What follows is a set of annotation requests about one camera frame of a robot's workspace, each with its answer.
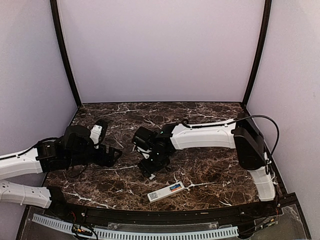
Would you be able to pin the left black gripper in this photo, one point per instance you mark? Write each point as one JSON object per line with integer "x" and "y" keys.
{"x": 109, "y": 161}

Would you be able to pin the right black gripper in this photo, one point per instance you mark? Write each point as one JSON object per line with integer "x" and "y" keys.
{"x": 147, "y": 169}

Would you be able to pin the white remote control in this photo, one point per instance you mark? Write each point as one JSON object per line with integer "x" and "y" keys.
{"x": 163, "y": 193}

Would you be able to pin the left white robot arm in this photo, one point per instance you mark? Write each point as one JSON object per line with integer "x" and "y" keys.
{"x": 78, "y": 146}

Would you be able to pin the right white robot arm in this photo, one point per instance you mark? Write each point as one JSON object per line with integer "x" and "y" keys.
{"x": 240, "y": 133}

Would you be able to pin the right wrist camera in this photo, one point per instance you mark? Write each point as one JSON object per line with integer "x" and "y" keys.
{"x": 145, "y": 153}

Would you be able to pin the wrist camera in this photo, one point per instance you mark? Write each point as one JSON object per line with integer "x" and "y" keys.
{"x": 98, "y": 132}
{"x": 145, "y": 153}

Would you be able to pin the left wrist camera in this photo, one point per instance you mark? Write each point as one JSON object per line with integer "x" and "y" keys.
{"x": 98, "y": 132}

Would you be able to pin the black front rail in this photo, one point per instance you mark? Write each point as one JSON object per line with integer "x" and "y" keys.
{"x": 238, "y": 214}

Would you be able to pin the white slotted cable duct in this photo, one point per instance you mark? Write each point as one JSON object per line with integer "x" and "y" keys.
{"x": 121, "y": 231}

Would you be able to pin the left black frame post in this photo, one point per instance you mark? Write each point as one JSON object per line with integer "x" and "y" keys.
{"x": 63, "y": 52}

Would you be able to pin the black frame post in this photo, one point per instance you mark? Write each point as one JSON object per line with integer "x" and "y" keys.
{"x": 63, "y": 52}
{"x": 258, "y": 53}

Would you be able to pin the right black frame post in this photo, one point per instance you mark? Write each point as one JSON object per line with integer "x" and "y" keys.
{"x": 258, "y": 53}

